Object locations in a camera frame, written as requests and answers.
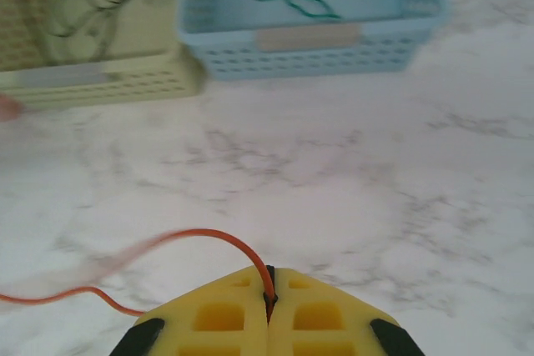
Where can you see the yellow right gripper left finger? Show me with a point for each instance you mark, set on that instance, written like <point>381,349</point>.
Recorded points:
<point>217,322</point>

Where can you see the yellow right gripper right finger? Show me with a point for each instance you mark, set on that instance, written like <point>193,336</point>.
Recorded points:
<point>325,322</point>

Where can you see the blue perforated plastic basket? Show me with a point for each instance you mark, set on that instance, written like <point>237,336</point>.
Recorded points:
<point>367,56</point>

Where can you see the green perforated plastic basket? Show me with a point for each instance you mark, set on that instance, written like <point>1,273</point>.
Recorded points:
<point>137,81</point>

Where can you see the pink perforated plastic basket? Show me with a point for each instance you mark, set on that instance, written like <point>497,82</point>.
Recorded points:
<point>6,108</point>

